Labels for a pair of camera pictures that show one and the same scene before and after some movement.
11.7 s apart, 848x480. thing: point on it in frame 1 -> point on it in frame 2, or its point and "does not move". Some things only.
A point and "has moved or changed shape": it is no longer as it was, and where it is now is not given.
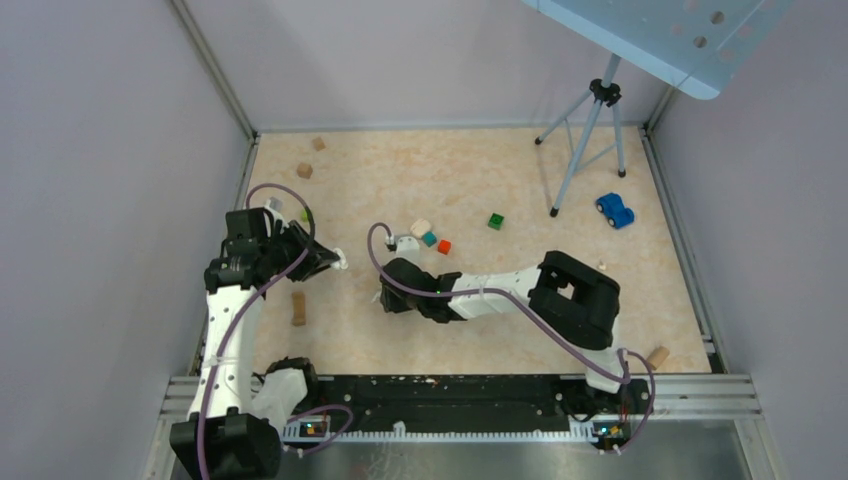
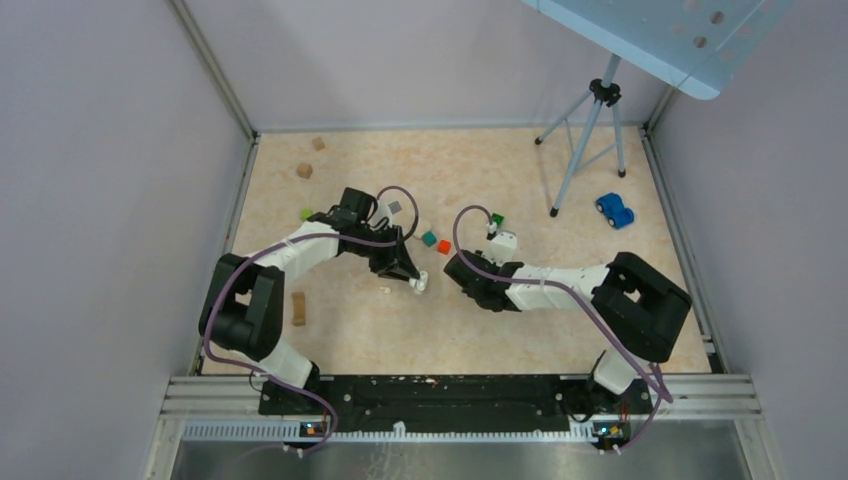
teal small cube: x=430 y=238 does not move
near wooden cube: x=304 y=170 does not move
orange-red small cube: x=444 y=246 does not move
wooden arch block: x=298 y=309 does not move
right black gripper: x=391 y=303 -> x=484 y=260
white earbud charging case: x=342 y=262 has moved or changed shape
